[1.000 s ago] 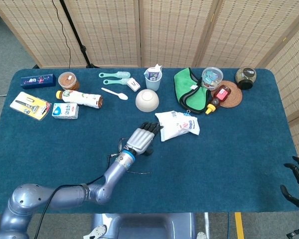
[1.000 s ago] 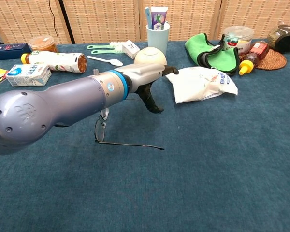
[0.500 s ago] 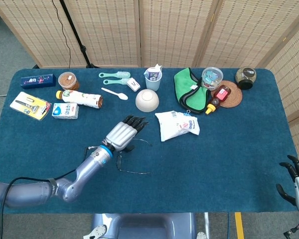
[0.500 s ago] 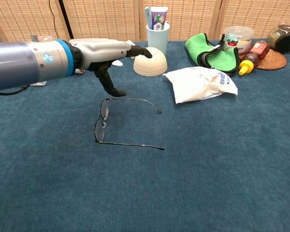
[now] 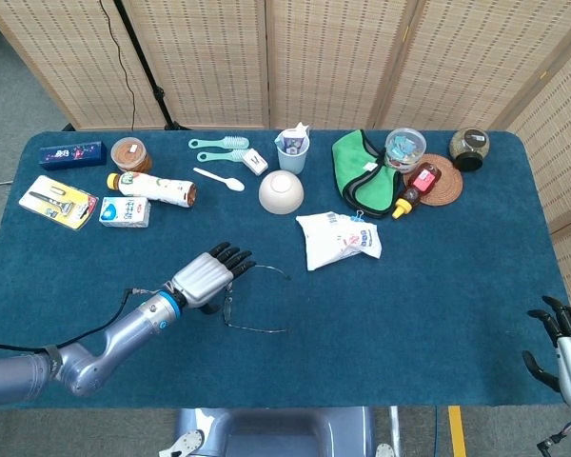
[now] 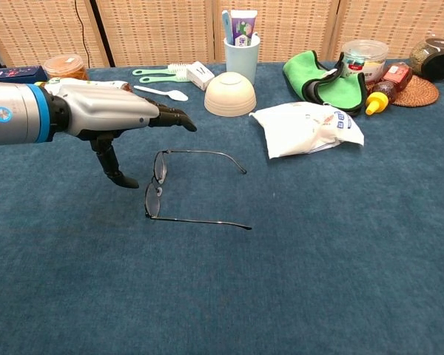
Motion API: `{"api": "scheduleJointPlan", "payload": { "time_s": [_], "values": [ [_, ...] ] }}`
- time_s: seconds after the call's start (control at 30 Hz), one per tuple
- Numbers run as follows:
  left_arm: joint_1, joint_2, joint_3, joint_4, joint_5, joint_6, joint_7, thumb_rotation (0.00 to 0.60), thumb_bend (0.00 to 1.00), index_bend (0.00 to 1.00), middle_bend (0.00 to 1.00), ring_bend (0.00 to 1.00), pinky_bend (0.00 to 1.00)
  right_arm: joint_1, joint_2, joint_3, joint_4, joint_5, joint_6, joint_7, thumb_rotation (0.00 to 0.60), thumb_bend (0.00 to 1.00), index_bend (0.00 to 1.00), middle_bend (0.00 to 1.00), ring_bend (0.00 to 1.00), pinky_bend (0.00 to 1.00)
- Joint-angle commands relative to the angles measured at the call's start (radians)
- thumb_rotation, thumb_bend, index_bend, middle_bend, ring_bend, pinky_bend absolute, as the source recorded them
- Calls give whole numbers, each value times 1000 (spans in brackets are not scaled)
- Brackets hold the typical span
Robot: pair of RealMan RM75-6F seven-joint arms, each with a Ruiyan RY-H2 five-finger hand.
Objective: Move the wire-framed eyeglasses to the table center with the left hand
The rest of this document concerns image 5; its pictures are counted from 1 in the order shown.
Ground navy blue rectangular box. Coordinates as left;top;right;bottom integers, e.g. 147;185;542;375
38;140;108;171

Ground razor blister pack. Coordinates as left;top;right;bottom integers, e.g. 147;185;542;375
17;174;100;231

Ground blue carpet table cover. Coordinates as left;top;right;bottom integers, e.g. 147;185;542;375
0;129;571;409

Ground thin black hanging cable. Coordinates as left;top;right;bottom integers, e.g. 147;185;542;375
98;0;137;130

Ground orange snack plastic jar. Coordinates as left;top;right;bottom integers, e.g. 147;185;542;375
109;136;153;175

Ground small white cardboard box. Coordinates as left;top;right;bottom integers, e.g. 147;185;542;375
241;148;269;177

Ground purple white toothpaste tube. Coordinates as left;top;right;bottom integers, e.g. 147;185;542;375
285;122;311;156

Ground white plastic food bag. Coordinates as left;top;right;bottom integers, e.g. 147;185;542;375
295;210;383;272

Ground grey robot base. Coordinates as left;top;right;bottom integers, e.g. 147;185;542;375
159;407;396;457

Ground light blue plastic cup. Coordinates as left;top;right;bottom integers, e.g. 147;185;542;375
274;132;311;175

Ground beige upturned bowl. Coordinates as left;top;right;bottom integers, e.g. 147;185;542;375
258;169;305;215

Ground white floor tape strip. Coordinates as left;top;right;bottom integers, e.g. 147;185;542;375
388;406;404;448

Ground mint green hair brush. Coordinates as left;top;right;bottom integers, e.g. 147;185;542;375
187;135;250;150
196;148;249;164

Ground honey bottle yellow cap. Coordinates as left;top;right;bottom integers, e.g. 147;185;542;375
391;162;443;220

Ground black tripod stand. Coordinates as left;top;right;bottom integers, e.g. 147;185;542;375
112;0;191;132

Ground green cloth black trim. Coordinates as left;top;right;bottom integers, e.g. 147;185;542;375
331;129;404;220

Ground round woven rattan coaster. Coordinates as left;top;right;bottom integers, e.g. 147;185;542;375
403;152;464;208

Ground white labelled drink bottle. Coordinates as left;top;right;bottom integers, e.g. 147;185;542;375
106;170;199;209

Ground white plastic spoon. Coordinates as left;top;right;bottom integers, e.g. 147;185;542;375
192;167;246;192

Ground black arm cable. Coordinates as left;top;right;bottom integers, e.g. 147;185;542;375
0;287;167;354

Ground yellow floor tape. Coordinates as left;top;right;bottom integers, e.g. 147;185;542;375
447;405;467;457

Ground white blue milk carton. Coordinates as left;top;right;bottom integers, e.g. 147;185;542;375
98;196;151;229

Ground bamboo folding screen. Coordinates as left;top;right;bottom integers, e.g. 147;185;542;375
0;0;571;306

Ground glass jar black lid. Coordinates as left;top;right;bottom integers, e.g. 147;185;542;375
448;126;491;172

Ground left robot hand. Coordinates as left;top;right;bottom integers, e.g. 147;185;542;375
170;241;258;315

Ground thin metal eyeglasses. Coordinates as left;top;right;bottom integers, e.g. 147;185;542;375
222;264;292;334

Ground clear plastic candy jar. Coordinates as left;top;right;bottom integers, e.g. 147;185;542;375
384;127;428;175

